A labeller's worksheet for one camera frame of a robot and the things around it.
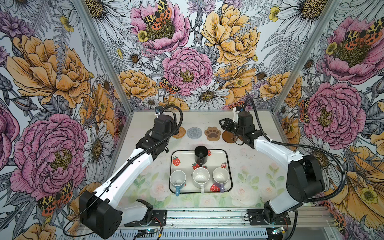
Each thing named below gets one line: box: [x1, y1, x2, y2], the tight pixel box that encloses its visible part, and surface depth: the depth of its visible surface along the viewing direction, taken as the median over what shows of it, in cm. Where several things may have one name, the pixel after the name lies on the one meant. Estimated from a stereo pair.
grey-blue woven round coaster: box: [186, 127, 203, 140], surface depth 110 cm
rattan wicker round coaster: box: [172, 126, 186, 139], surface depth 110 cm
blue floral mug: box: [169, 169, 187, 197], surface depth 80 cm
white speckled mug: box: [192, 167, 210, 194], surface depth 81 cm
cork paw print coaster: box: [204, 126, 221, 141], surface depth 110 cm
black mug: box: [194, 145, 209, 168], surface depth 91 cm
